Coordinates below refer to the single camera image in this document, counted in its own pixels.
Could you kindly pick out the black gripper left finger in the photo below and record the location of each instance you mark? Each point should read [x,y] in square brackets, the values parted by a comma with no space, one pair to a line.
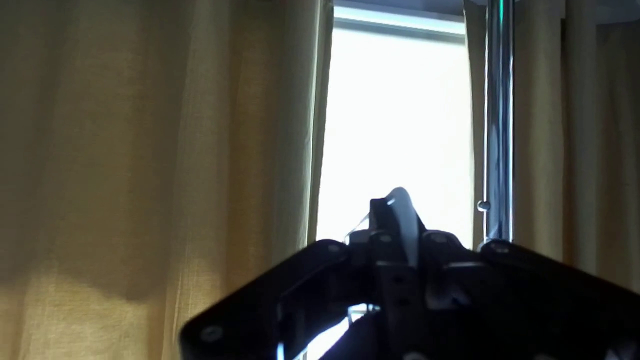
[266,301]

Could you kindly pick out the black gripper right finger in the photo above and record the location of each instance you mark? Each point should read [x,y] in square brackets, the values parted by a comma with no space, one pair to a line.
[533,301]

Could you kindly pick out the yellow curtain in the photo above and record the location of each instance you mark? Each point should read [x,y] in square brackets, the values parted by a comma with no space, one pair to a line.
[147,152]
[580,132]

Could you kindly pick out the bright window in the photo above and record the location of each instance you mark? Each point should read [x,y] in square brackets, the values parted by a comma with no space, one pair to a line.
[396,127]

